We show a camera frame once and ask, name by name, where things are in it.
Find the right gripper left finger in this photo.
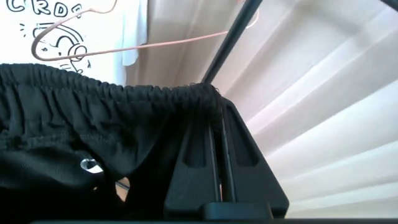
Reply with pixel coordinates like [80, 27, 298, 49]
[164, 119, 222, 219]

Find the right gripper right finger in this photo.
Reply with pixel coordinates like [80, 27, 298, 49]
[217, 96, 290, 219]

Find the black garment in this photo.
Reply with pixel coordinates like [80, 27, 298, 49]
[0, 63, 223, 222]

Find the white garment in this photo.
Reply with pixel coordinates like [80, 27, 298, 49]
[0, 0, 149, 86]

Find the pink clothes hanger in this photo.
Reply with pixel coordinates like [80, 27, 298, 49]
[30, 0, 261, 62]

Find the black clothes rack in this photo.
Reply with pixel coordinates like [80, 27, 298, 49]
[201, 0, 398, 84]

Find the beige curtain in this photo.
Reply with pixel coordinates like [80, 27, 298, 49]
[126, 0, 398, 218]

